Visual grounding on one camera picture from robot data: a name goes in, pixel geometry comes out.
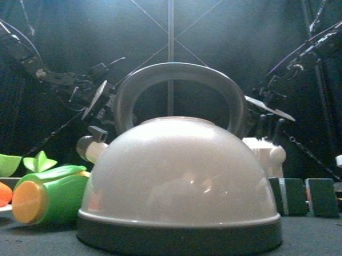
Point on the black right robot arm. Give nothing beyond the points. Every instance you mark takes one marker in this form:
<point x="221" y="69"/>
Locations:
<point x="307" y="50"/>

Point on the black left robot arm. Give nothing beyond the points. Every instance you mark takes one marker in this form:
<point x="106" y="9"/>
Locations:
<point x="53" y="78"/>

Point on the light green bowl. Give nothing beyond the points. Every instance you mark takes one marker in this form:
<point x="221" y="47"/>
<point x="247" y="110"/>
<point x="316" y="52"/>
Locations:
<point x="8" y="165"/>

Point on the white plastic toy block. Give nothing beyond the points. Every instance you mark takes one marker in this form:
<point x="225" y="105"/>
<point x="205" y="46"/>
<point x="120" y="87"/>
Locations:
<point x="261" y="155"/>

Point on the thin black diagonal strut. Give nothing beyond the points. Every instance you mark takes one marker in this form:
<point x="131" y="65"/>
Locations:
<point x="314" y="156"/>
<point x="53" y="133"/>

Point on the small white object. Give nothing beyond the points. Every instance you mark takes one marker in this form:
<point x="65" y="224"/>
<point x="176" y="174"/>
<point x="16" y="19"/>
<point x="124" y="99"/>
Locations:
<point x="339" y="161"/>

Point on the dark green block white edge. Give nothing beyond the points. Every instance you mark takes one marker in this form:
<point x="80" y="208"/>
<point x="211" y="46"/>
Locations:
<point x="294" y="196"/>

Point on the green toy leaf sprig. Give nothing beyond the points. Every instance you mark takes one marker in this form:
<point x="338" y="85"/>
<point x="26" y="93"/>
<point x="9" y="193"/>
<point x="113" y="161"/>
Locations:
<point x="40" y="163"/>

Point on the orange toy food piece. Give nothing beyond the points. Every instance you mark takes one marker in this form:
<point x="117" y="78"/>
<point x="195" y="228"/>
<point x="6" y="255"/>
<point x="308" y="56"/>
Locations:
<point x="4" y="194"/>

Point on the white plate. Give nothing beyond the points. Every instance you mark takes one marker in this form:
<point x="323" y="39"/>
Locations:
<point x="4" y="208"/>

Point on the grey vertical frame pole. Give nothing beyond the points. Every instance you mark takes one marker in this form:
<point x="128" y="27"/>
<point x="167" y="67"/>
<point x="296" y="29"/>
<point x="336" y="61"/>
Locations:
<point x="169" y="50"/>

